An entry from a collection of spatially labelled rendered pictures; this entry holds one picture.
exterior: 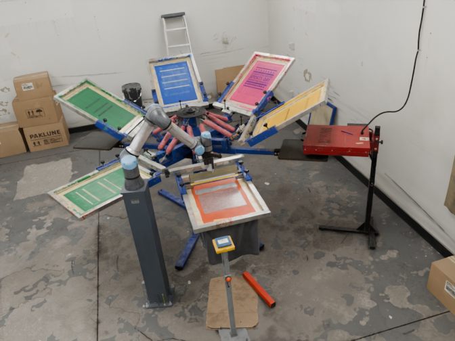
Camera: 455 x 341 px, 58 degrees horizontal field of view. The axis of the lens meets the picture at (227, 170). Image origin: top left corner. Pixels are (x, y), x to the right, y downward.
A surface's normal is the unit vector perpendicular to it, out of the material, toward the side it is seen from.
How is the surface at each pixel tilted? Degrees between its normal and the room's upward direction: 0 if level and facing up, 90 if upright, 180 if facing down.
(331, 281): 0
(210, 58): 90
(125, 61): 90
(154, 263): 90
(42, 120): 91
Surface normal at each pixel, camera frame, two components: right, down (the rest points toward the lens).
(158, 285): 0.02, 0.50
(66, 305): -0.08, -0.86
